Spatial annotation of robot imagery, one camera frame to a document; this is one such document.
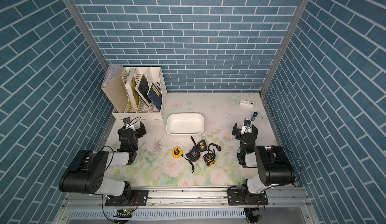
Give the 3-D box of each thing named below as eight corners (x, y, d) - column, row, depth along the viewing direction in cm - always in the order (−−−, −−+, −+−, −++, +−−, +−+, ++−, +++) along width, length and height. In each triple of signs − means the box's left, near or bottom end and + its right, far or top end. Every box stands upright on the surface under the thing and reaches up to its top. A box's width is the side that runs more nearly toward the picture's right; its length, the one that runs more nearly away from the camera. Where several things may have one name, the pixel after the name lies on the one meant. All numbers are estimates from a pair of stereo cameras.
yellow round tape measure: (171, 154, 91) (170, 152, 88) (177, 147, 93) (176, 145, 91) (177, 159, 88) (176, 158, 86) (183, 153, 91) (183, 151, 89)
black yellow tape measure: (203, 166, 85) (204, 164, 83) (203, 151, 91) (203, 149, 89) (215, 166, 85) (216, 164, 83) (214, 151, 91) (215, 149, 89)
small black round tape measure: (200, 153, 90) (200, 150, 88) (195, 145, 94) (195, 143, 91) (208, 148, 92) (208, 146, 90) (203, 141, 96) (203, 138, 93)
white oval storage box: (165, 137, 97) (163, 132, 92) (168, 117, 108) (167, 112, 103) (204, 137, 98) (204, 133, 93) (204, 118, 108) (204, 112, 103)
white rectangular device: (239, 105, 117) (240, 102, 114) (239, 101, 119) (240, 99, 117) (252, 108, 115) (254, 105, 113) (252, 104, 118) (254, 101, 115)
